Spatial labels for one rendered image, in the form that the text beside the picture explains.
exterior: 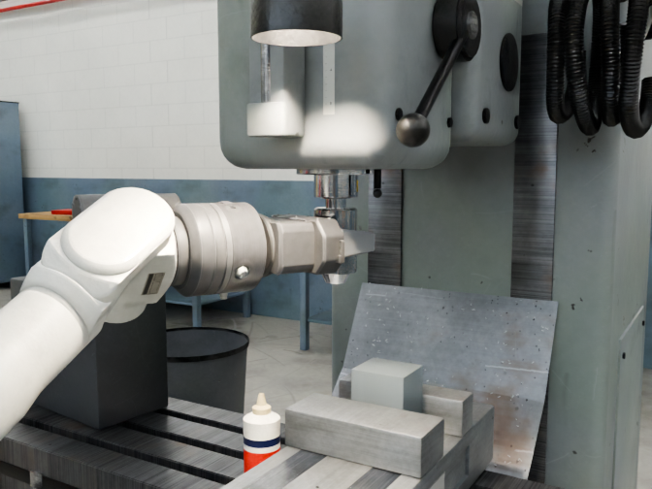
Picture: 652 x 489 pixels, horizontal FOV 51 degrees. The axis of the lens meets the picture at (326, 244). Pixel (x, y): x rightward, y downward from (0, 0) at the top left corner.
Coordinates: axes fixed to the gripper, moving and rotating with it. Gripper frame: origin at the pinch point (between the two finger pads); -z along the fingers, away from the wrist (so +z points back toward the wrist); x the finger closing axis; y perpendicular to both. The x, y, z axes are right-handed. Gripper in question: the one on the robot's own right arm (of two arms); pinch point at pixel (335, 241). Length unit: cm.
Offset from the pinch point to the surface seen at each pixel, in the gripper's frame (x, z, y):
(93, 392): 30.7, 18.1, 22.2
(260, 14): -14.4, 17.0, -19.1
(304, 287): 346, -215, 75
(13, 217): 737, -91, 44
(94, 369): 30.3, 17.9, 18.9
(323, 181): -0.9, 2.2, -6.4
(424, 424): -14.0, -0.7, 16.4
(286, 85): -7.0, 10.4, -15.1
